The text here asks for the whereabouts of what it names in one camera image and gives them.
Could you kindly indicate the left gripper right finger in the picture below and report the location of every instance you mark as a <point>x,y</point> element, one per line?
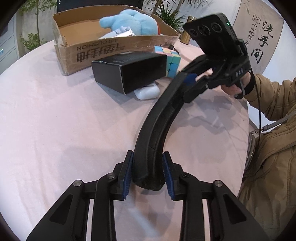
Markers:
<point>228,217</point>

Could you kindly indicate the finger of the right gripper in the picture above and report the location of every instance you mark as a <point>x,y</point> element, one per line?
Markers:
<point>205,66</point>
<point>190,79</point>

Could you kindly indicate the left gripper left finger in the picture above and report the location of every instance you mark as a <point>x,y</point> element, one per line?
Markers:
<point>68,216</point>

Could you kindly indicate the pastel rubik's cube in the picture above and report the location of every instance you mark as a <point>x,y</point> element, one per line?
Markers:
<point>172,60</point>

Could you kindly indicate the white earbuds case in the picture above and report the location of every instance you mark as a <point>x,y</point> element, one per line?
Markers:
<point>147,92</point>

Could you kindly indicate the black curved neck massager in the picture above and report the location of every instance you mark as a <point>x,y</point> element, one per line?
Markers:
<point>147,168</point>

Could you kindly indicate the tan jacket right forearm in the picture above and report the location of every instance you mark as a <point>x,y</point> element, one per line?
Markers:
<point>273,99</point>

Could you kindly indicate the green potted plant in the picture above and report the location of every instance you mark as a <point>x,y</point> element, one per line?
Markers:
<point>169,11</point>

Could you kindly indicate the black product box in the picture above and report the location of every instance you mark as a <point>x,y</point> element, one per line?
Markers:
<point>127,72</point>

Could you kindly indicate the blue plush toy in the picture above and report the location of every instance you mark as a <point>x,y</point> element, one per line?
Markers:
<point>141,24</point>

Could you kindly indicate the brown cardboard box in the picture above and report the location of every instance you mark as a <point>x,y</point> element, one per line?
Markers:
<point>79,38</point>

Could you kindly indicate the green plant by cabinet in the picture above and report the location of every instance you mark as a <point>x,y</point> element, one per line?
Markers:
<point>36,23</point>

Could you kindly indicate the white filing cabinet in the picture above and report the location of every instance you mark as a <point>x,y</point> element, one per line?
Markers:
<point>9,46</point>

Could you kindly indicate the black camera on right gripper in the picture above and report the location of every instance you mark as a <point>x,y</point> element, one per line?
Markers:
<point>215,36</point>

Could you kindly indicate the calligraphy wall sign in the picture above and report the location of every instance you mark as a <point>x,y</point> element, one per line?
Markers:
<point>260,27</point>

